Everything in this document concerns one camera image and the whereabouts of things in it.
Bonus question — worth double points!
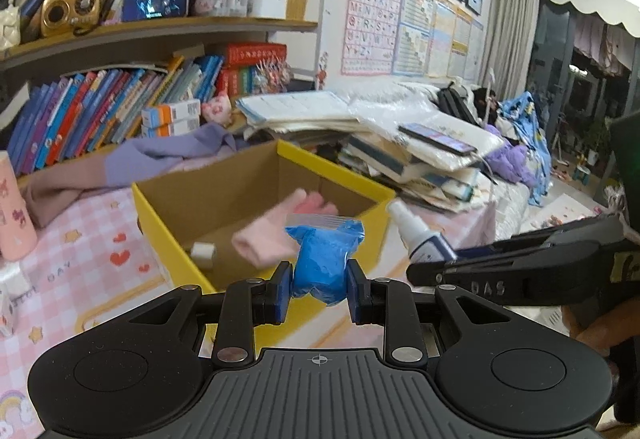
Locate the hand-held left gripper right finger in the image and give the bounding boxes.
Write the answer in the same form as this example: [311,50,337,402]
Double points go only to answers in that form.
[346,260,507,365]

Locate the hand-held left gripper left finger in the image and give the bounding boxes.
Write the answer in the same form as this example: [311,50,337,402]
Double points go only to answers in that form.
[122,261,294,368]

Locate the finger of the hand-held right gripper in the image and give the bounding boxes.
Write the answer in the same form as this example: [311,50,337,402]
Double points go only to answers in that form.
[406,241,612,307]
[457,214,626,263]

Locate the blue zip bag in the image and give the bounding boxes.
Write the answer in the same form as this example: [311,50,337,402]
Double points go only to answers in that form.
[285,213,367,308]

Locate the pink sock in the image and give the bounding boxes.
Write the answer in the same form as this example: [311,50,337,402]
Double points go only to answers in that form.
[232,189,339,266]

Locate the white spray bottle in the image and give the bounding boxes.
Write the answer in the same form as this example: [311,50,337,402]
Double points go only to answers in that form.
[386,199,459,263]

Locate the white charger plug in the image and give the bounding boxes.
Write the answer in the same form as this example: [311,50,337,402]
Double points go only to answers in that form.
[191,243,217,265]

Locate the yellow cardboard box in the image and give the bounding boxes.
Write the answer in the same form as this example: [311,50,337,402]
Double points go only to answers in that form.
[131,139,397,355]

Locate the person's right hand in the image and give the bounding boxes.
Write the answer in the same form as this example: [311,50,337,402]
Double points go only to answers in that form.
[562,304,626,352]

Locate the purple plush fabric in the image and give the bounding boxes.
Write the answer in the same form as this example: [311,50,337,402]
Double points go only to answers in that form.
[482,124,531,185]

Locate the potted plant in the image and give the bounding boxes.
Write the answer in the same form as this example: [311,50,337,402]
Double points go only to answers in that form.
[582,119,614,156]

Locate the blue cartoon blanket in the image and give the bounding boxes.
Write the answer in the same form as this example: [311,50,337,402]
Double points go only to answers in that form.
[500,92,551,208]

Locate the black smartphone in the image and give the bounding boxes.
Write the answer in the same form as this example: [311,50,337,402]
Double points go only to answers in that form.
[398,122,479,156]

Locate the black backpack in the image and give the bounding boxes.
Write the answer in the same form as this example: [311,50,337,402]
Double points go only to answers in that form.
[437,82,489,125]

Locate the white plastic bag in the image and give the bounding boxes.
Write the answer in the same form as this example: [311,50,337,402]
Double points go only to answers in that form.
[350,94,494,170]

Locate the stack of books and papers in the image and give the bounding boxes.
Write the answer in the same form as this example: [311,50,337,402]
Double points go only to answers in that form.
[237,92,498,216]

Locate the purple cloth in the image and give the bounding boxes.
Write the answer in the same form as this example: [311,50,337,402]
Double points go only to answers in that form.
[102,122,251,193]

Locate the beige curtain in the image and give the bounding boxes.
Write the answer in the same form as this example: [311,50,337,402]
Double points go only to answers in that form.
[487,0,544,120]

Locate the pink pig plush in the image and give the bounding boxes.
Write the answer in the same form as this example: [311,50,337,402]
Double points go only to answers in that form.
[201,92,234,125]

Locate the orange and white carton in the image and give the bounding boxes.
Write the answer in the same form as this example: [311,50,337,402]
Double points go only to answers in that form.
[141,100,202,126]
[140,118,201,139]

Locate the pink checked tablecloth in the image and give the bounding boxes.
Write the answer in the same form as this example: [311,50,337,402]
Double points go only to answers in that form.
[0,184,221,439]

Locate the colourful cartoon trinkets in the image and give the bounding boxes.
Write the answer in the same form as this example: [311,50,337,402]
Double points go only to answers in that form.
[255,59,294,93]

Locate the mauve cloth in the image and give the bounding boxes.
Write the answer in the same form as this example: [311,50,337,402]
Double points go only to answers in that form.
[20,154,132,228]

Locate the red boxed book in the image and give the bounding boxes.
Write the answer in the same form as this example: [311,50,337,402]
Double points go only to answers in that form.
[218,42,289,97]

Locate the row of colourful books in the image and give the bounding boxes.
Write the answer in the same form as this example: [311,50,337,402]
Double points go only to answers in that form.
[7,54,226,176]

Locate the white small carton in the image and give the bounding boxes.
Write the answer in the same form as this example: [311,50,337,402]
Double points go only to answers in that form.
[0,264,26,338]

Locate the pink cartoon tumbler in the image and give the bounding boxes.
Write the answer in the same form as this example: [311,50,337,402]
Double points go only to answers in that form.
[0,152,39,262]

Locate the wooden bookshelf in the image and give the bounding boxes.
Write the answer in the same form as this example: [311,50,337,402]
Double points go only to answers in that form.
[0,0,328,92]

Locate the white storage box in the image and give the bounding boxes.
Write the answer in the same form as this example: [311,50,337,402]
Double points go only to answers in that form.
[248,0,290,19]

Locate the dark blue box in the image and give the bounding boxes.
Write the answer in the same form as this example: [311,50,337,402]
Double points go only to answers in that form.
[122,0,191,23]

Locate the golden retro radio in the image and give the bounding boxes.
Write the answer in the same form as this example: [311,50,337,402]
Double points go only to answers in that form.
[40,0,102,39]

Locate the white quilted bag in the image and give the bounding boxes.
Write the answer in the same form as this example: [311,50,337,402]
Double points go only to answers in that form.
[0,0,22,53]

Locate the pale wall poster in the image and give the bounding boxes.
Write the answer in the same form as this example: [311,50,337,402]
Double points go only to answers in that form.
[446,6,474,78]
[462,16,486,80]

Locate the yellow wall poster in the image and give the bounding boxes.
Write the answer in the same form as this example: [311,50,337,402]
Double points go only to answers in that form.
[427,0,459,79]

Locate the cartoon wall sticker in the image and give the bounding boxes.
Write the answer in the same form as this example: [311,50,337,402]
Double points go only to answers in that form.
[315,52,331,90]

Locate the blue table wall poster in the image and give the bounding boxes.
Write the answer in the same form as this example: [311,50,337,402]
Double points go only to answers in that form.
[392,0,439,78]

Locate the pink alphabet wall poster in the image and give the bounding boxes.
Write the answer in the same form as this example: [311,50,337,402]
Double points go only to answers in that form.
[341,0,406,78]

